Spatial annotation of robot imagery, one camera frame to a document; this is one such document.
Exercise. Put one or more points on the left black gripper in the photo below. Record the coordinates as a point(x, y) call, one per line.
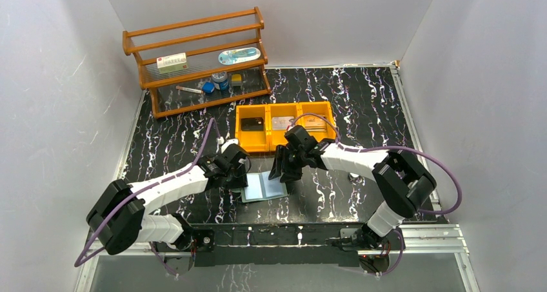
point(238, 175)

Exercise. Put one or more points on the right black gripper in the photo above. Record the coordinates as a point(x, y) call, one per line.
point(290, 174)

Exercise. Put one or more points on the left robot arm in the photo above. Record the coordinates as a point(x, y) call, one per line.
point(123, 215)

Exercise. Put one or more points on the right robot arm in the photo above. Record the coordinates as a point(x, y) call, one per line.
point(403, 181)

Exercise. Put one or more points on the silver card in bin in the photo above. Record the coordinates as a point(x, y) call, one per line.
point(282, 123)

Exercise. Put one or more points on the black card in bin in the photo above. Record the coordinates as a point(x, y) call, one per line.
point(252, 124)

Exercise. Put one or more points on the orange card in bin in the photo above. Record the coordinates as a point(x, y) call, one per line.
point(314, 123)

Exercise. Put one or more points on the yellow three-compartment bin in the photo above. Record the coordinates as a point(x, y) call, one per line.
point(267, 140)

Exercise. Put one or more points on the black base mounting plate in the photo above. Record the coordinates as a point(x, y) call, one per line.
point(339, 243)

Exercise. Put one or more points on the blue small cube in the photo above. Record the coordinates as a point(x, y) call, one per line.
point(208, 87)

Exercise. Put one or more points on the yellow small box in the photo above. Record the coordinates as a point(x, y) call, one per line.
point(236, 80)

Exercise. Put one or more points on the white tube stick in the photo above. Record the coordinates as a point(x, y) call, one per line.
point(190, 90)

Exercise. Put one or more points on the wooden three-tier shelf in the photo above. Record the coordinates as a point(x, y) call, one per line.
point(202, 40)

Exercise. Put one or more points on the blue oval packaged item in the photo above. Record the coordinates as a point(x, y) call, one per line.
point(236, 56)

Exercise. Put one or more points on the white medicine box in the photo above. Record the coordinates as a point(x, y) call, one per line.
point(172, 63)

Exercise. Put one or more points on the aluminium frame rail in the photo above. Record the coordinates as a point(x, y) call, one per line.
point(435, 259)

